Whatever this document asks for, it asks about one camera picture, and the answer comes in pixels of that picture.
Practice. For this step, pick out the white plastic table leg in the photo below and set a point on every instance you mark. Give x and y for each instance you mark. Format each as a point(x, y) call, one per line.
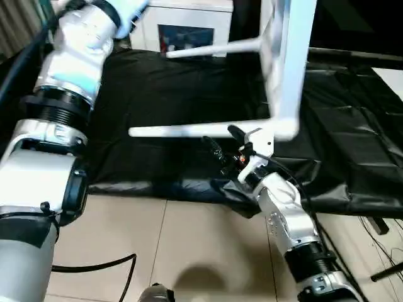
point(214, 48)
point(189, 129)

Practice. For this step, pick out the white plastic table top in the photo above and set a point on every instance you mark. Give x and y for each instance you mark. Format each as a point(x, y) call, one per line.
point(292, 63)

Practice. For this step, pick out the black glossy mat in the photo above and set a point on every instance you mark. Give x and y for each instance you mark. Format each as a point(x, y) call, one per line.
point(189, 94)

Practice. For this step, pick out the white glass-door cabinet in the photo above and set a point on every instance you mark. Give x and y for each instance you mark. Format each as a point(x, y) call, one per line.
point(189, 12)

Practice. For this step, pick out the small black block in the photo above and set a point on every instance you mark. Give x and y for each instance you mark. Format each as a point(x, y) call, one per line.
point(379, 225)

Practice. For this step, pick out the flat white board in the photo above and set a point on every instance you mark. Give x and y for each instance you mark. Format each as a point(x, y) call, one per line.
point(390, 85)

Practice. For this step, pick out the black metal stand bar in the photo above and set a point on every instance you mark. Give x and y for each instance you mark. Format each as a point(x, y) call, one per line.
point(387, 273)

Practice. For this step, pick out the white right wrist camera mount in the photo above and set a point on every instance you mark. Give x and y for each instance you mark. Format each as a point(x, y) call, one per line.
point(261, 141)

